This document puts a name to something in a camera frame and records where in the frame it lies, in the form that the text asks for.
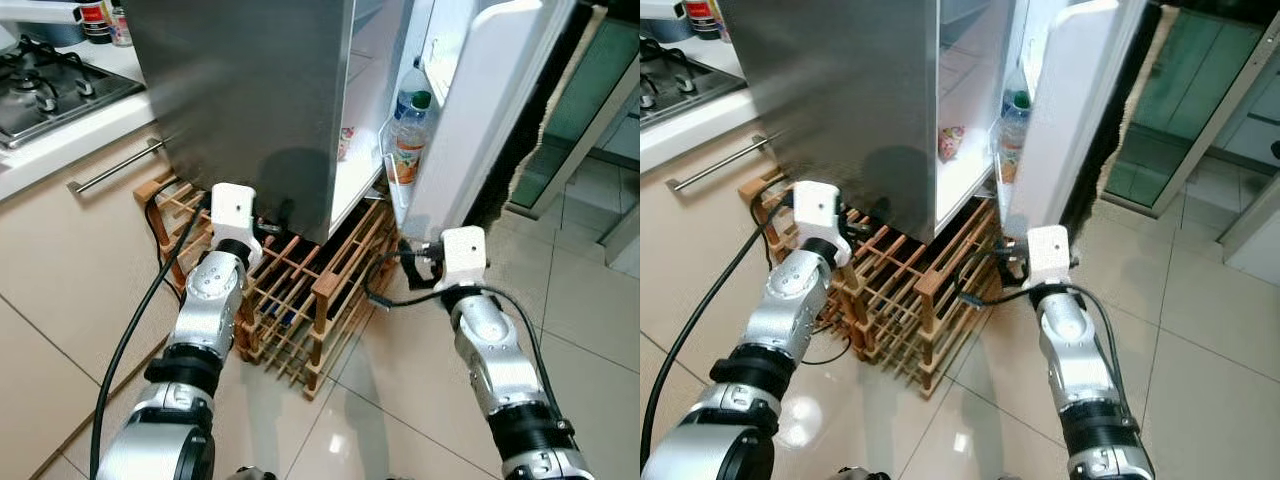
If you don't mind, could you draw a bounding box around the stainless steel fridge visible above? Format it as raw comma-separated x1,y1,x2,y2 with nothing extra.
718,0,1031,242
125,0,441,247

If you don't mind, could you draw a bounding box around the white-lined fridge door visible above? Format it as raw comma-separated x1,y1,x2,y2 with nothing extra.
1000,0,1153,241
385,0,583,242

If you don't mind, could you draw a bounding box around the wooden wine rack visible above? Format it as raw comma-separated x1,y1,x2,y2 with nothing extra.
738,168,1007,397
134,170,402,402

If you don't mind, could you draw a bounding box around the bottle with orange label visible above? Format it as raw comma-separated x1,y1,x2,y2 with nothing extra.
996,118,1028,187
389,118,430,187

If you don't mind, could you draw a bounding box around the beige cabinet white counter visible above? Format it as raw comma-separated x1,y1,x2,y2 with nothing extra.
640,40,803,403
0,40,217,480

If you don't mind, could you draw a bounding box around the clear water bottle blue label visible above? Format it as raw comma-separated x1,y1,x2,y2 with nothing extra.
393,58,434,136
1000,65,1034,131

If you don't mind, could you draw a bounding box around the steel gas stove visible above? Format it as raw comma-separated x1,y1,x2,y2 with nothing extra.
640,38,750,130
0,35,147,152

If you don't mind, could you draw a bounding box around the green glass door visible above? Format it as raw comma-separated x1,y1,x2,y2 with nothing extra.
505,14,641,222
1100,8,1280,218

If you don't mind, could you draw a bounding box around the small labelled jar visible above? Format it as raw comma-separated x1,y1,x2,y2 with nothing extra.
109,0,135,49

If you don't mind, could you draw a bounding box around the red tin can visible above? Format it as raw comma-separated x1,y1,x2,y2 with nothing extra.
78,0,112,45
683,0,720,40

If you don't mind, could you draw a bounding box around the grey metal pot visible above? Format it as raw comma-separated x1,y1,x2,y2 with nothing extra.
20,14,87,49
640,14,692,44

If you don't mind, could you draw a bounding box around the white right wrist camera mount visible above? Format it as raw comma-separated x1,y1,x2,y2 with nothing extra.
440,226,489,292
1022,224,1074,291

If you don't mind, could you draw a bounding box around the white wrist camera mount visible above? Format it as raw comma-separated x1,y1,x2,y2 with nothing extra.
440,226,489,292
1022,224,1074,291
790,180,852,267
209,184,264,267

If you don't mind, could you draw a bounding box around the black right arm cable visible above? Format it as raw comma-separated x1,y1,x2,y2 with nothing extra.
955,245,1151,441
362,250,566,421

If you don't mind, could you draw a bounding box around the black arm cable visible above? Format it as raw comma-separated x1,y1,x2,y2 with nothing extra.
640,185,797,473
362,250,566,421
88,190,213,480
955,245,1151,441

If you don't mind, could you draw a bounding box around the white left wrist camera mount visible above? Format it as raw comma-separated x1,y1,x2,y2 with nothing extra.
790,180,852,267
209,184,264,267

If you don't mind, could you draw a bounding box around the silver bar drawer handle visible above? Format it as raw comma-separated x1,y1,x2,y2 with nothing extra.
666,132,782,193
67,135,172,195

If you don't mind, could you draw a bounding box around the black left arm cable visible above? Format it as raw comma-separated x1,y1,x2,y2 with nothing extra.
640,185,797,473
88,190,213,480

